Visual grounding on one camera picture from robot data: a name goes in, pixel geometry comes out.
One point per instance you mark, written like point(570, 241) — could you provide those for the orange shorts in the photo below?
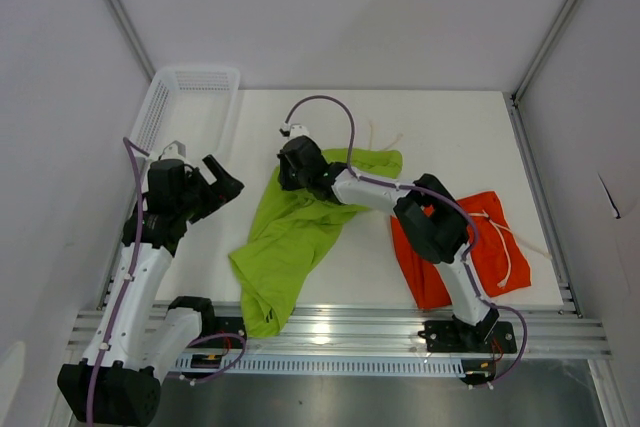
point(499, 263)

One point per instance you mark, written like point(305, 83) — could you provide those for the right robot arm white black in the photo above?
point(435, 225)

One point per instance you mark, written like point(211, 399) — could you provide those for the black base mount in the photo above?
point(228, 325)
point(450, 336)

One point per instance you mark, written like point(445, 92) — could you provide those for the left aluminium frame post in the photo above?
point(131, 37)

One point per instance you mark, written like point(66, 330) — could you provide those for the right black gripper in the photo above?
point(284, 180)

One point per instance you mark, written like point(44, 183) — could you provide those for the aluminium frame post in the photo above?
point(131, 37)
point(552, 36)

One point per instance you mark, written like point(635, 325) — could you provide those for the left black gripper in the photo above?
point(222, 190)

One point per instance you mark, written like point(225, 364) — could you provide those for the white plastic basket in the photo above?
point(194, 104)

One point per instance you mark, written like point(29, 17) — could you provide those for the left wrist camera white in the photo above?
point(176, 150)

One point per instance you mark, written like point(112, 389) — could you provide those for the lime green shorts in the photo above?
point(291, 233)

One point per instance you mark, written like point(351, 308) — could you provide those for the right aluminium frame post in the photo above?
point(552, 36)

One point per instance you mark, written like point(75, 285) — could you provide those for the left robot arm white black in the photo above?
point(119, 378)

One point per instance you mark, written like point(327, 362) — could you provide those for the aluminium mounting rail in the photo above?
point(348, 330)

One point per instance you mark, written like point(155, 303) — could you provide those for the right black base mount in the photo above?
point(450, 336)

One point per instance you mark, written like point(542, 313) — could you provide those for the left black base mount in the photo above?
point(228, 325)

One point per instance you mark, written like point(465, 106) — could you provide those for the slotted white cable duct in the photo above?
point(412, 366)

